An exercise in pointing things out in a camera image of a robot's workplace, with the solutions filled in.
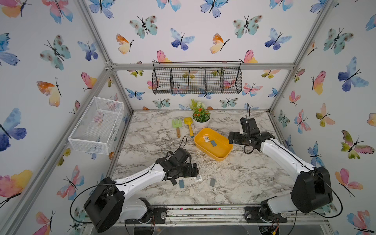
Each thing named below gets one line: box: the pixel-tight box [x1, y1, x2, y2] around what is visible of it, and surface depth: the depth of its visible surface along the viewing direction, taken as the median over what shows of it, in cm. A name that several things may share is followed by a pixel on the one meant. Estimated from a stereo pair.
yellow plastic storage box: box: [193, 127, 234, 162], surface depth 101 cm
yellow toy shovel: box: [184, 117, 194, 139], surface depth 113 cm
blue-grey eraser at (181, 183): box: [179, 179, 185, 189], surface depth 86 cm
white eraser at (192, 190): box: [188, 186, 195, 196], surface depth 84 cm
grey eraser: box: [209, 177, 216, 188], surface depth 86 cm
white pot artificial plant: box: [188, 98, 212, 131], surface depth 102 cm
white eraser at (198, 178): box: [193, 174, 204, 182], surface depth 88 cm
